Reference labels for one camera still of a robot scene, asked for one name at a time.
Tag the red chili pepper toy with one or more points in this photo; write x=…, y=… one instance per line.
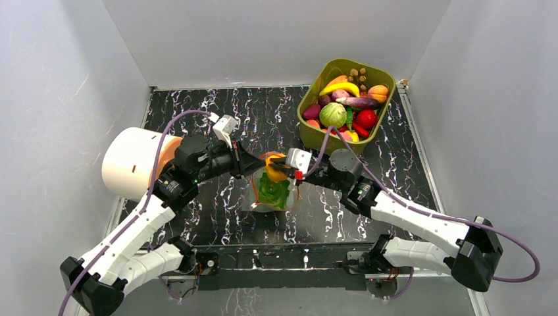
x=357, y=133

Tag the green cabbage toy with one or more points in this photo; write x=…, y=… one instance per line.
x=333, y=114

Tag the yellow banana toy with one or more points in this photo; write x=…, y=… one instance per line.
x=349, y=87

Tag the clear zip top bag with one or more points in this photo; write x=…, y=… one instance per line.
x=249, y=200

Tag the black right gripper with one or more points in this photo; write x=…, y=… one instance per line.
x=315, y=177

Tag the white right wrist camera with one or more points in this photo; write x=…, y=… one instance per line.
x=299, y=160

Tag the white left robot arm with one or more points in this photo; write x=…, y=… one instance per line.
x=162, y=174

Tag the green chili pepper toy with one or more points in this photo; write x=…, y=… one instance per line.
x=349, y=118

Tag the green lettuce toy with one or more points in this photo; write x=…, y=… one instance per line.
x=272, y=193

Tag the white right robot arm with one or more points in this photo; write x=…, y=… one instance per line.
x=469, y=252

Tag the pink peach toy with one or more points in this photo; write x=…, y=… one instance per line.
x=314, y=123

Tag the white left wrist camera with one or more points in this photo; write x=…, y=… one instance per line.
x=223, y=128

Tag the yellow bell pepper toy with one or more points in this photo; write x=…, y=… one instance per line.
x=274, y=174

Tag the dark red beet toy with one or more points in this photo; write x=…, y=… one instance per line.
x=312, y=112

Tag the white orange cylinder roll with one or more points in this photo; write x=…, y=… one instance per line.
x=128, y=162

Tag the pink sweet potato toy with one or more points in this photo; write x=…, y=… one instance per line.
x=339, y=93

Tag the brown nuts cluster toy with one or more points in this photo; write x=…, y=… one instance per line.
x=357, y=77

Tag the dark brown round toy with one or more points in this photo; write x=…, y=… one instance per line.
x=324, y=100

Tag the orange pumpkin toy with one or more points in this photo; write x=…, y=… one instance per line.
x=379, y=93

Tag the olive green plastic bin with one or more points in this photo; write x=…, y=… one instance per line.
x=312, y=137

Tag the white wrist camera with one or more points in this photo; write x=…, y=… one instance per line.
x=223, y=128
x=299, y=160

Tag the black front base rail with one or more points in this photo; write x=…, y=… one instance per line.
x=314, y=265

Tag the orange carrot toy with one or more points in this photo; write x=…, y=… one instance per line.
x=337, y=80

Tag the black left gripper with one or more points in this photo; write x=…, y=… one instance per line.
x=243, y=162

